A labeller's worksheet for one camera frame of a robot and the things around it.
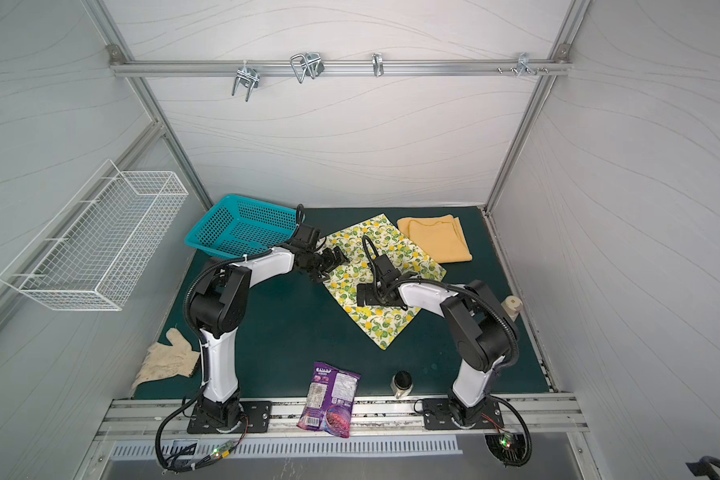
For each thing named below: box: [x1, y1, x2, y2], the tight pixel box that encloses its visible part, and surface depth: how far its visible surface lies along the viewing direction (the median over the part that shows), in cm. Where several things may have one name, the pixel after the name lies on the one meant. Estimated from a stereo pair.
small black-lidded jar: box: [390, 370, 413, 399], surface depth 72 cm
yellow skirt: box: [396, 214, 473, 264], surface depth 114 cm
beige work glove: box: [131, 327, 201, 389], surface depth 84 cm
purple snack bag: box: [297, 362, 361, 439], surface depth 76 cm
